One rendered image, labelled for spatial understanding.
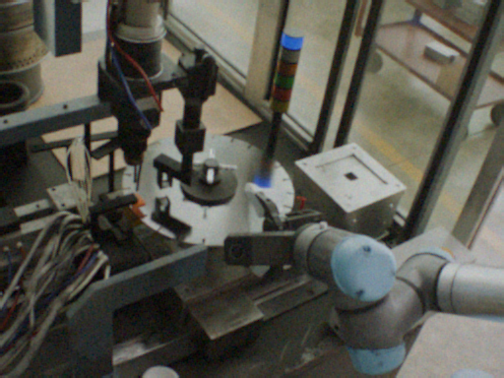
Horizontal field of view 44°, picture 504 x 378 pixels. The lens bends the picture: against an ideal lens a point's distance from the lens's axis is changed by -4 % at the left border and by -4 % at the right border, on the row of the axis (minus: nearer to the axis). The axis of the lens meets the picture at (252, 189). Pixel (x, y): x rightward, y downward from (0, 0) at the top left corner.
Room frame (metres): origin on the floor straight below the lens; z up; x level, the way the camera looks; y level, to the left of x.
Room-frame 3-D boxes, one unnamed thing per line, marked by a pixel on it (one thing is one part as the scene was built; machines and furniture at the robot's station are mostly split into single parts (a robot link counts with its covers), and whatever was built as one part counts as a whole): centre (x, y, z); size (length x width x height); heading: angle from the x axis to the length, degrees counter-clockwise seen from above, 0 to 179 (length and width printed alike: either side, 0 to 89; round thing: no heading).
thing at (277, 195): (0.81, -0.03, 1.08); 0.09 x 0.06 x 0.03; 29
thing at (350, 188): (1.14, -0.21, 0.82); 0.18 x 0.18 x 0.15; 42
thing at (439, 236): (0.91, -0.34, 0.82); 0.28 x 0.11 x 0.15; 132
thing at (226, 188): (0.97, 0.08, 0.96); 0.11 x 0.11 x 0.03
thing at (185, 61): (0.90, 0.12, 1.17); 0.06 x 0.05 x 0.20; 123
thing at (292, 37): (1.25, -0.03, 1.14); 0.05 x 0.04 x 0.03; 42
